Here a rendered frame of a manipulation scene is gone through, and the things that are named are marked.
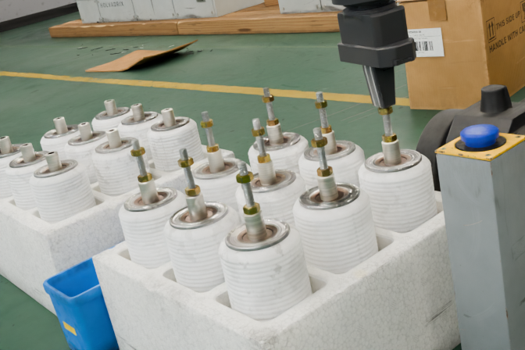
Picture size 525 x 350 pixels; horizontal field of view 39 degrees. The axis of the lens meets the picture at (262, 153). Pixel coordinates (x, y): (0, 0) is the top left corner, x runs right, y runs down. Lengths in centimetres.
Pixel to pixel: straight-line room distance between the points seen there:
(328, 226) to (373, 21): 25
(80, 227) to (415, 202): 57
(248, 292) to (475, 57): 124
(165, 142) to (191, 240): 49
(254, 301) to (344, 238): 13
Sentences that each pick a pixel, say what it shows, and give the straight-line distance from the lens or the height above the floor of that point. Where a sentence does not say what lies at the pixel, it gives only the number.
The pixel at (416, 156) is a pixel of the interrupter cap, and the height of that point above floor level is 25.
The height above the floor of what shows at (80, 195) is 21.
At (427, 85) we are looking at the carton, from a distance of 202.
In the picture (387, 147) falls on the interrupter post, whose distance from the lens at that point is 96.
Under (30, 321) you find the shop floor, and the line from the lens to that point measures 139.
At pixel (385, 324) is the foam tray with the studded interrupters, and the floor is 10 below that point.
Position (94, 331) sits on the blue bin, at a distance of 116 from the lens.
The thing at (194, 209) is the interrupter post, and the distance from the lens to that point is 92.
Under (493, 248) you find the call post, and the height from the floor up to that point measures 21.
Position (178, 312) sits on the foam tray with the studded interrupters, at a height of 16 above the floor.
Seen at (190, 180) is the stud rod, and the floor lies 30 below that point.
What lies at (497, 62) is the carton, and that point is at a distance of 198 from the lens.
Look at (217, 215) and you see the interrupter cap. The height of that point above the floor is 25.
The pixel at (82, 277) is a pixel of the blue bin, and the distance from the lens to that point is 124.
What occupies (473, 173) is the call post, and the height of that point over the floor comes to 29.
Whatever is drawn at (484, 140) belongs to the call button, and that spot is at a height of 32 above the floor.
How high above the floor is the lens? 60
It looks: 18 degrees down
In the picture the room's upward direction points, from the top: 12 degrees counter-clockwise
